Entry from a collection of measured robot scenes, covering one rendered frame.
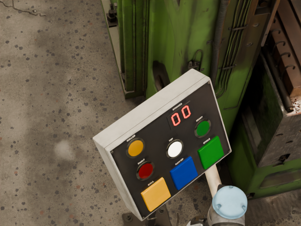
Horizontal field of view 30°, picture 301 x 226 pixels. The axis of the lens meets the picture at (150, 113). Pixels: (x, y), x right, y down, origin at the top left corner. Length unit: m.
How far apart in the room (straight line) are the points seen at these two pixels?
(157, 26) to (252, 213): 0.98
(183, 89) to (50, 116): 1.41
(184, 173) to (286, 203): 1.18
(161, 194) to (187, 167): 0.10
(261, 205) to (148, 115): 1.31
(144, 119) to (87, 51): 1.57
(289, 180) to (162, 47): 0.81
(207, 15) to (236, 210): 0.56
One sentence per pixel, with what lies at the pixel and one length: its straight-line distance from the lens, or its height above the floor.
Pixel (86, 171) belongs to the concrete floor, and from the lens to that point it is 2.66.
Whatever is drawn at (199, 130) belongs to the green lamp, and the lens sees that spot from 1.54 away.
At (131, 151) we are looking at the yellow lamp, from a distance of 1.43.
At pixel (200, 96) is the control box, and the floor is 1.17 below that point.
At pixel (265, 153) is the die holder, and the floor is 0.61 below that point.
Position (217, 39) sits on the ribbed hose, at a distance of 1.62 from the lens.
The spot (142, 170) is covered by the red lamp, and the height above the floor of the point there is 1.10.
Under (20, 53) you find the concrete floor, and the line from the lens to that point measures 3.01.
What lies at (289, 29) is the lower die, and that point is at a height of 0.99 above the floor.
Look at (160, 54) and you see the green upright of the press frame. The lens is 2.37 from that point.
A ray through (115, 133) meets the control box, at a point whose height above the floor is 1.18.
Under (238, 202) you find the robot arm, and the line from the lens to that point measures 1.27.
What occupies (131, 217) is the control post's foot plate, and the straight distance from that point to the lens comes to 2.57.
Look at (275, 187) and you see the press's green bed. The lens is 2.56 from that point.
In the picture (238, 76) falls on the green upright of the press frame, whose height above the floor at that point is 0.85.
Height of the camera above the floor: 2.48
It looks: 63 degrees down
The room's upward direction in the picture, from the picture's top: 3 degrees clockwise
